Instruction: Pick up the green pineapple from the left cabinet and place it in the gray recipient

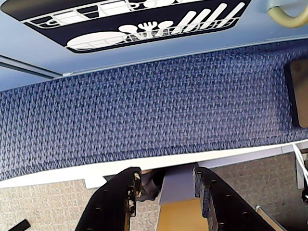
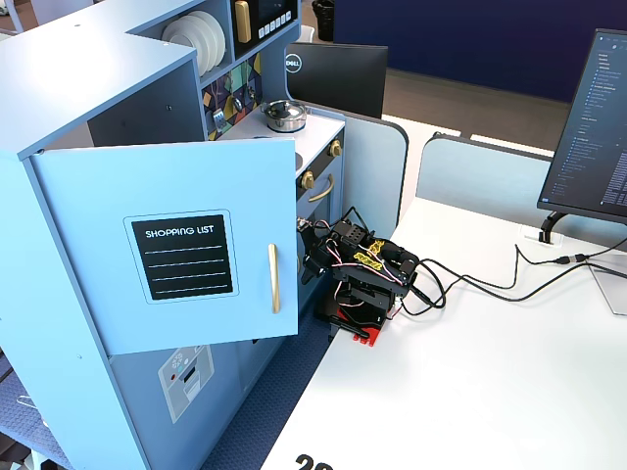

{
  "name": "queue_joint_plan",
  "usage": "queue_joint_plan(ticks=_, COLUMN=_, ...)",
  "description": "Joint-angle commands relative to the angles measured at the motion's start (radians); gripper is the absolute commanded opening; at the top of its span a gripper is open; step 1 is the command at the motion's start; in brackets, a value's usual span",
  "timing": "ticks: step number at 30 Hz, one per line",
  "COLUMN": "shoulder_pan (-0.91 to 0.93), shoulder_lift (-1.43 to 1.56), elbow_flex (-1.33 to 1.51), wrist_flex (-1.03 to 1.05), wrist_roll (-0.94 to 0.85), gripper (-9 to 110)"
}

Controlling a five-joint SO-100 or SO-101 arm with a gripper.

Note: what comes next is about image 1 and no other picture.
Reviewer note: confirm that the dishwasher door with rack print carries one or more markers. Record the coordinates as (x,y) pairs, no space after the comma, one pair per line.
(154,60)

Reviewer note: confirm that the dark flat board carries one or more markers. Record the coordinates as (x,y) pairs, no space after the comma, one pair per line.
(299,96)

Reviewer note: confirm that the grey and wooden post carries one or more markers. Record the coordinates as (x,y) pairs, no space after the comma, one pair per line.
(178,192)

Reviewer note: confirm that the blue toy kitchen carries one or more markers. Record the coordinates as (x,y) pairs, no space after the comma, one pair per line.
(14,77)

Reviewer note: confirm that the small black bar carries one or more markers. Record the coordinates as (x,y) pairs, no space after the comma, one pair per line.
(22,225)

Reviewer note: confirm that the blue woven mat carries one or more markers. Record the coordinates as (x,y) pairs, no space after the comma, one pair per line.
(144,108)

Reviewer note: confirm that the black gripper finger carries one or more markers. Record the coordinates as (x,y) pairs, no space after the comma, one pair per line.
(231,202)
(106,207)

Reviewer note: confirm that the white platform edge board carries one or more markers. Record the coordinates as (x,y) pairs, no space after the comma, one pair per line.
(72,176)

